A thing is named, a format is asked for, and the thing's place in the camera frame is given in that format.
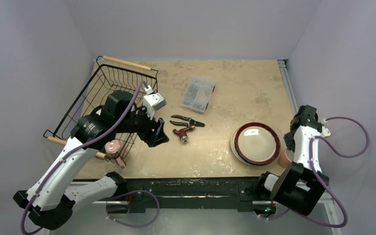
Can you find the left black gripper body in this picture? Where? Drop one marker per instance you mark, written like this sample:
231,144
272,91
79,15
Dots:
144,130

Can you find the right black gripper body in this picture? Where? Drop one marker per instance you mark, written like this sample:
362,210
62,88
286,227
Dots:
290,141

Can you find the pink ceramic mug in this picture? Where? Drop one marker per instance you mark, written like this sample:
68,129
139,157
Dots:
286,158

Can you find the pink faceted ceramic cup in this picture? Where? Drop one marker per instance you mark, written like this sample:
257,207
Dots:
113,149

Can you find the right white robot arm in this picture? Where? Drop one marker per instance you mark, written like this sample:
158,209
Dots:
300,186

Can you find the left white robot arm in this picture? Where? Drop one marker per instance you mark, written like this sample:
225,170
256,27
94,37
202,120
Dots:
50,202

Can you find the red brown faucet tap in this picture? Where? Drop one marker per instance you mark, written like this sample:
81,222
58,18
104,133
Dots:
182,133

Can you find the green rimmed plate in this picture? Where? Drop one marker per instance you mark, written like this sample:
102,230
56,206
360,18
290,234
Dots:
238,154

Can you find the clear plastic screw box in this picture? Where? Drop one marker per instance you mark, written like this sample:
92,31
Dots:
197,94

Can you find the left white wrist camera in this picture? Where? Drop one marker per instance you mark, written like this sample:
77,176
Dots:
152,101

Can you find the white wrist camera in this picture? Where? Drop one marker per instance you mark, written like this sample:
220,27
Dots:
152,101
325,131

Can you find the black handled pliers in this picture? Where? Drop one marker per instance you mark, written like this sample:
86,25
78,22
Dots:
185,121

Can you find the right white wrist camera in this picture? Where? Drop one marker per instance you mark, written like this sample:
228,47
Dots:
325,131

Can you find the black wire dish rack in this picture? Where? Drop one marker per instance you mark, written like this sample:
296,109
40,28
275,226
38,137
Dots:
112,86

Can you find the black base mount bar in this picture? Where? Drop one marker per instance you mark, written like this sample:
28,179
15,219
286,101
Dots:
243,194

